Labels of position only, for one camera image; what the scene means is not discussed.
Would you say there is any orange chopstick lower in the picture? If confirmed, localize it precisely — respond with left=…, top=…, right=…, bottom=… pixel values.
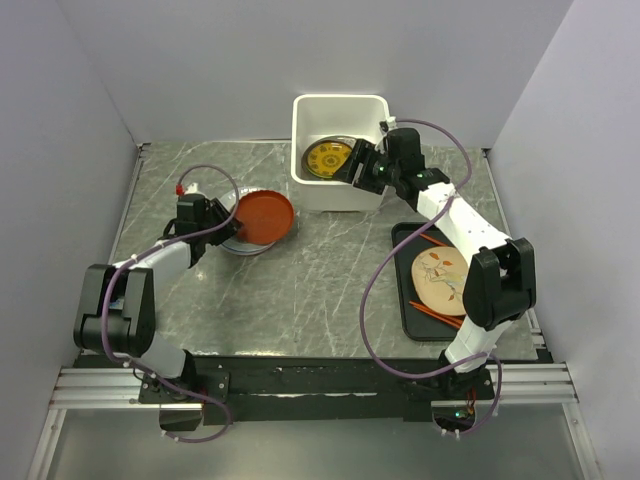
left=409, top=301, right=463, bottom=329

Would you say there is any orange chopstick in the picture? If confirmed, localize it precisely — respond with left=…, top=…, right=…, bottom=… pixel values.
left=409, top=301, right=463, bottom=329
left=420, top=233, right=449, bottom=247

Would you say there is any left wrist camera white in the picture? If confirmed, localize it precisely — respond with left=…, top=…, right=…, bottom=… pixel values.
left=175, top=182, right=204, bottom=197

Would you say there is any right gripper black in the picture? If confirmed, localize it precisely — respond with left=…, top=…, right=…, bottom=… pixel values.
left=332, top=139, right=401, bottom=196

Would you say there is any red scalloped plate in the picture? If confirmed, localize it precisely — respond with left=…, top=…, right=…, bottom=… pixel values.
left=236, top=190, right=295, bottom=245

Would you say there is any purple cable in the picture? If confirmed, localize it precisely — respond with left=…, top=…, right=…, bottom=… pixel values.
left=99, top=163, right=241, bottom=445
left=358, top=117, right=504, bottom=441

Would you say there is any white plastic bin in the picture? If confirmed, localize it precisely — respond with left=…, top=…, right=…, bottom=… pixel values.
left=290, top=94, right=391, bottom=212

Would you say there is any yellow patterned plate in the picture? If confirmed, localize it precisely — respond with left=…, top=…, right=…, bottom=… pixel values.
left=303, top=139, right=354, bottom=180

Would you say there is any peach plate with bird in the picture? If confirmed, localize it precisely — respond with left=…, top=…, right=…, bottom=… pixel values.
left=411, top=246, right=469, bottom=317

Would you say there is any orange chopstick upper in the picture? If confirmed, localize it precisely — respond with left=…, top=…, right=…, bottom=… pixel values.
left=420, top=233, right=449, bottom=247

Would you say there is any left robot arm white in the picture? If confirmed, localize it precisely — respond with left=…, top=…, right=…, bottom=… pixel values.
left=73, top=193, right=241, bottom=402

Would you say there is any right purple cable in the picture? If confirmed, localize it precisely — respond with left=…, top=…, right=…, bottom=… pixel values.
left=358, top=117, right=504, bottom=441

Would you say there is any white plate blue rim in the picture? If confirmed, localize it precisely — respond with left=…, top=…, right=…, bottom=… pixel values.
left=220, top=186, right=274, bottom=256

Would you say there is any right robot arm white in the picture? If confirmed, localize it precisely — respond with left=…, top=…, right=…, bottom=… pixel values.
left=333, top=127, right=536, bottom=398

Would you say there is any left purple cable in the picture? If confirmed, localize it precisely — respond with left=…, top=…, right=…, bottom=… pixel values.
left=99, top=163, right=241, bottom=445

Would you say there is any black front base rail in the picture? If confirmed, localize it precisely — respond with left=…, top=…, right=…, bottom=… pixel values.
left=74, top=352, right=496, bottom=426

